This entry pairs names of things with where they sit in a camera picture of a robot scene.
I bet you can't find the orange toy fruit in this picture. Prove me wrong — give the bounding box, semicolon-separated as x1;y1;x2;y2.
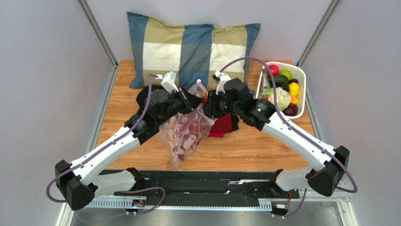
290;96;298;105

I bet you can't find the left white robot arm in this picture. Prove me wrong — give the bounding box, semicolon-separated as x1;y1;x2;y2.
55;87;204;211

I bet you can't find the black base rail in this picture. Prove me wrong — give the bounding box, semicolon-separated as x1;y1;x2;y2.
132;170;304;208

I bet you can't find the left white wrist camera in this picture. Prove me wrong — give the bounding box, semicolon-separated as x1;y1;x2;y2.
156;71;179;94

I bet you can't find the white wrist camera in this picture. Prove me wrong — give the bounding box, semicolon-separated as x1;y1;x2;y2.
212;71;231;95
156;71;179;94

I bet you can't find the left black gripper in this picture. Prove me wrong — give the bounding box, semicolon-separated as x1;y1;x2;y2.
156;85;204;126

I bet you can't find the red toy lobster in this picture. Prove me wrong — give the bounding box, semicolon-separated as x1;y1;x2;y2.
202;92;209;107

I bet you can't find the black cap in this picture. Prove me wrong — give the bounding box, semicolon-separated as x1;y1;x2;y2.
136;86;169;109

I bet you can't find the dark red folded cloth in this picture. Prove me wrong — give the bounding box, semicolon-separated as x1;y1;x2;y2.
209;114;233;138

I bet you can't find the black folded cloth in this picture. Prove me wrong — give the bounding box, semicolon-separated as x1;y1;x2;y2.
231;115;240;132

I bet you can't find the light green toy fruit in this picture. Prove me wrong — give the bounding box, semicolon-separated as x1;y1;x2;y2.
280;70;292;80

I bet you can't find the blue beige checked pillow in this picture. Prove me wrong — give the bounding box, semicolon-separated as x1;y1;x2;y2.
127;12;261;90

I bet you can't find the white plastic basket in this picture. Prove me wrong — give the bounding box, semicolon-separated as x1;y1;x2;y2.
256;61;306;119

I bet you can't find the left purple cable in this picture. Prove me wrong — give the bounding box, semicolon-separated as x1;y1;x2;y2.
46;73;167;215

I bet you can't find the clear zip top bag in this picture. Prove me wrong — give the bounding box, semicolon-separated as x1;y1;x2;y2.
158;79;217;170

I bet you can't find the toy cauliflower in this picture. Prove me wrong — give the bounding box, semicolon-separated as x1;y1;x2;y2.
261;87;292;111

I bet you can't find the green toy avocado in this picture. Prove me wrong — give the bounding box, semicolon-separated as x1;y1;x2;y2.
269;74;289;86

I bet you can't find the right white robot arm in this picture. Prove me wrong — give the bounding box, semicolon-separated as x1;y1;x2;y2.
203;79;350;197

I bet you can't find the dark purple toy fruit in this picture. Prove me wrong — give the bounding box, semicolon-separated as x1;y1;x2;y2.
282;103;298;116

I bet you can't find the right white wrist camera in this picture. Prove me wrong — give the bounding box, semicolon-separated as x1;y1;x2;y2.
212;71;231;95

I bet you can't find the red toy apple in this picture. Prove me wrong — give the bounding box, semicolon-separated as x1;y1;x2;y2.
267;64;280;79

